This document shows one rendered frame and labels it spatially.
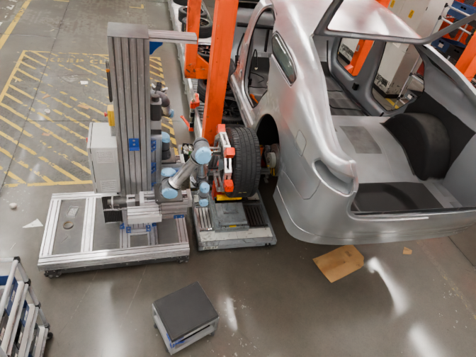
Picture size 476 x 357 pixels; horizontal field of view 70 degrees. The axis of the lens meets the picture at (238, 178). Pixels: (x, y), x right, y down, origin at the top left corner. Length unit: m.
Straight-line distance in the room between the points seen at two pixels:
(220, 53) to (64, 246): 2.17
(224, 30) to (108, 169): 1.48
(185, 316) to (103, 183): 1.22
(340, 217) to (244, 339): 1.34
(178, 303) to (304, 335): 1.15
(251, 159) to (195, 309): 1.29
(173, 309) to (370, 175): 2.17
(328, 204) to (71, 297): 2.26
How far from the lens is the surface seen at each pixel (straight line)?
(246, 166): 2.94
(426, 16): 7.33
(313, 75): 2.81
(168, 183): 2.63
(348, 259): 3.94
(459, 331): 4.11
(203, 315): 2.82
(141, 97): 2.53
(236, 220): 3.56
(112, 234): 3.44
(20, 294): 2.57
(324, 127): 2.44
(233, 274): 3.44
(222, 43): 3.14
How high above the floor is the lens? 2.85
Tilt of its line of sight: 41 degrees down
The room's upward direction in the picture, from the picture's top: 12 degrees clockwise
